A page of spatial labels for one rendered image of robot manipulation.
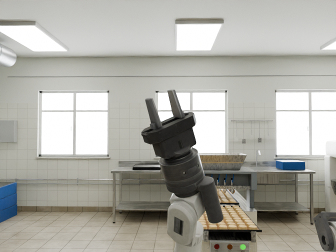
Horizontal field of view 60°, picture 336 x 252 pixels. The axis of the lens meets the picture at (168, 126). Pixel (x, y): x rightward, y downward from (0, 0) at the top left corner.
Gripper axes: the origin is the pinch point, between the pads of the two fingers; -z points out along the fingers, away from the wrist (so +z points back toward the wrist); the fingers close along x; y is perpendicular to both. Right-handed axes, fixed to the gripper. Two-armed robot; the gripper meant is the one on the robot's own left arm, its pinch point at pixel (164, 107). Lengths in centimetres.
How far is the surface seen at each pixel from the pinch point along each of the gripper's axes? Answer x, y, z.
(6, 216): -98, -506, 193
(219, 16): 239, -249, -23
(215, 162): 107, -145, 98
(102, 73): 150, -512, 12
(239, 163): 123, -134, 104
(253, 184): 123, -121, 122
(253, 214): 113, -118, 145
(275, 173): 299, -265, 240
